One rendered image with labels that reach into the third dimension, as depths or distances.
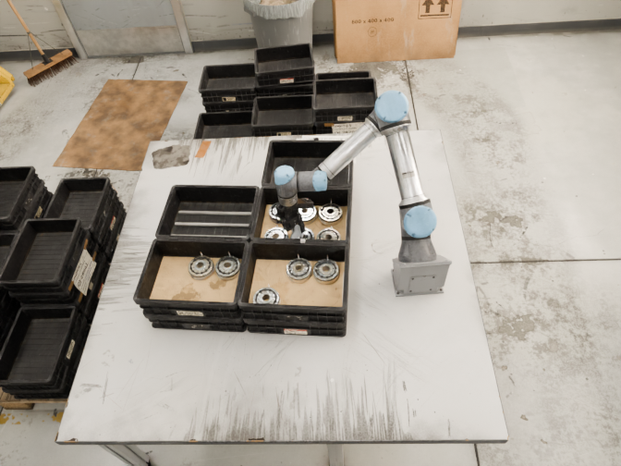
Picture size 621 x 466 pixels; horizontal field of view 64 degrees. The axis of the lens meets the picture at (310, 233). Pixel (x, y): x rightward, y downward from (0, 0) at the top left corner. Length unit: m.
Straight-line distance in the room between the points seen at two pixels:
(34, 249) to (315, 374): 1.71
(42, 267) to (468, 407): 2.12
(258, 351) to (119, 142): 2.57
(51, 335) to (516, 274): 2.57
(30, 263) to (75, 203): 0.51
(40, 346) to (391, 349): 1.78
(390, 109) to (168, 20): 3.33
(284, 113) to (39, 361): 2.06
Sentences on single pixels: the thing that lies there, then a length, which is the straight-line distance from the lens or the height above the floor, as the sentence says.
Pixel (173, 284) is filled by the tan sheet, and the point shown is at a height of 0.83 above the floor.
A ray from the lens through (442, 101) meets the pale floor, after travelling 4.16.
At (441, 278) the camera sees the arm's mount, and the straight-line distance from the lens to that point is 2.03.
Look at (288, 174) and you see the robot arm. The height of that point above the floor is 1.21.
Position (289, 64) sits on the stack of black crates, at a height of 0.50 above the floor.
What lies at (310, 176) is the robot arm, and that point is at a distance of 1.83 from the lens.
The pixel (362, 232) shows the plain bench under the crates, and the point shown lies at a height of 0.70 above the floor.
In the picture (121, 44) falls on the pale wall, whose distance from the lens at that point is 5.12.
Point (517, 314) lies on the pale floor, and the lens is 2.98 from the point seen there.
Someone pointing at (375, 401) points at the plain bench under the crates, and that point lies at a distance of 1.89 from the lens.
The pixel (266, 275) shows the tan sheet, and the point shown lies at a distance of 2.00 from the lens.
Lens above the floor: 2.49
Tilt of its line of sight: 52 degrees down
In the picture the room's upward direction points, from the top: 6 degrees counter-clockwise
